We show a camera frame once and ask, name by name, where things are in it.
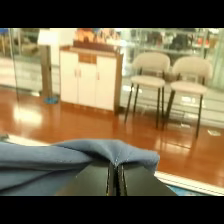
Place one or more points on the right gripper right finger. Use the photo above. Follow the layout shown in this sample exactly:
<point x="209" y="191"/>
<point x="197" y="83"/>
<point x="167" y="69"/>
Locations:
<point x="141" y="183"/>

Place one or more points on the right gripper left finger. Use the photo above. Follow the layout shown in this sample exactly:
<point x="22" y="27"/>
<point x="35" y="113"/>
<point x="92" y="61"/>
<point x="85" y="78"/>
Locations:
<point x="95" y="181"/>

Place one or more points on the blue T-shirt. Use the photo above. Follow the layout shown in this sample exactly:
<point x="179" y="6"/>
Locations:
<point x="36" y="163"/>

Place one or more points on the white cabinet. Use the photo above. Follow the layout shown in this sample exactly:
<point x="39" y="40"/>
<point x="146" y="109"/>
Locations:
<point x="88" y="80"/>

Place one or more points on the beige chair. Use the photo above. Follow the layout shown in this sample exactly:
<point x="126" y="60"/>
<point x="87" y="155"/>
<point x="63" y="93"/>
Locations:
<point x="191" y="80"/>
<point x="149" y="75"/>

